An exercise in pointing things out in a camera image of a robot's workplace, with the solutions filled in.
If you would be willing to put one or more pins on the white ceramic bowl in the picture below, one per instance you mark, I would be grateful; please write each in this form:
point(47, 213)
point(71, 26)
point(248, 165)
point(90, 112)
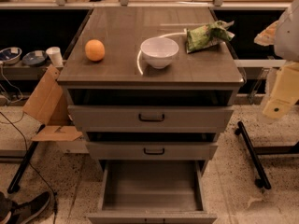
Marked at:
point(159, 52)

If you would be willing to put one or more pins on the grey drawer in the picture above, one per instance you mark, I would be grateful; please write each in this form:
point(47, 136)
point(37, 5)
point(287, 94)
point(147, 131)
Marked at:
point(150, 119)
point(152, 192)
point(139, 151)

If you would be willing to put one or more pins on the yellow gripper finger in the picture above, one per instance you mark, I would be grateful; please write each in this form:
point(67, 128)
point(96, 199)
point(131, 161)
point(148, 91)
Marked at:
point(284, 93)

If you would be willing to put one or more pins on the green jalapeno chip bag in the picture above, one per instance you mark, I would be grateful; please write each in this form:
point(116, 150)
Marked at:
point(208, 35)

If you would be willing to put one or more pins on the dark blue bowl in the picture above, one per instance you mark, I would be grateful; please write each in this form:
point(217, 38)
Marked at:
point(35, 58)

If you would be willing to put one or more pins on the bottom grey drawer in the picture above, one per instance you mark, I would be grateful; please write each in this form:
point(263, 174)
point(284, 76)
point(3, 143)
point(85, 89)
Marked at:
point(152, 192)

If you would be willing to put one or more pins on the black stand leg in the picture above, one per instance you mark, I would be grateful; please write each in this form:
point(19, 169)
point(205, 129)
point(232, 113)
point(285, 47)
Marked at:
point(262, 181)
point(24, 160)

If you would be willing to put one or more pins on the grey drawer cabinet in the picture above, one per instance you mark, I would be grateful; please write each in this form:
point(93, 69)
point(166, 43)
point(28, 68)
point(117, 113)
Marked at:
point(204, 78)

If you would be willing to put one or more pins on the black shoe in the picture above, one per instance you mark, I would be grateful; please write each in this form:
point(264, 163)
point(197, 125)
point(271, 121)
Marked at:
point(13, 213)

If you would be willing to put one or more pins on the black left stand leg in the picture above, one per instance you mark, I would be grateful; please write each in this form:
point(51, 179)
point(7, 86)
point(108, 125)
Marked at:
point(24, 160)

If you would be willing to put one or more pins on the light rimmed bowl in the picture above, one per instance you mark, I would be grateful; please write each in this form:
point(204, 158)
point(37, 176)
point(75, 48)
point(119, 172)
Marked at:
point(10, 56)

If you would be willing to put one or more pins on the black right stand leg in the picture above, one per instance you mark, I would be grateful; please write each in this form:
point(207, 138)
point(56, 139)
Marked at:
point(262, 181)

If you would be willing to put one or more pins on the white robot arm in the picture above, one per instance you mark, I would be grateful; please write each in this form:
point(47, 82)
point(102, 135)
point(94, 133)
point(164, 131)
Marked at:
point(283, 34)

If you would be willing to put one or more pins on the top grey drawer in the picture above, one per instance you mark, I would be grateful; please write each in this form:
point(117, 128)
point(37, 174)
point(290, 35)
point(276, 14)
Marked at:
point(150, 119)

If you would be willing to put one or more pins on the brown cardboard box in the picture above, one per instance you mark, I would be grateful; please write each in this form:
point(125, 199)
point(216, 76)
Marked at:
point(48, 105)

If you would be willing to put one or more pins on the middle grey drawer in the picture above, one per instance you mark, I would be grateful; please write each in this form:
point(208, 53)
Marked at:
point(139, 151)

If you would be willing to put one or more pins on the orange fruit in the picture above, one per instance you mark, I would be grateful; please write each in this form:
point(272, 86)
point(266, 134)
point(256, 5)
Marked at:
point(95, 50)

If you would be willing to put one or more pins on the white paper cup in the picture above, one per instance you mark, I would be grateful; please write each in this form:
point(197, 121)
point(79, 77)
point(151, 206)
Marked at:
point(55, 56)

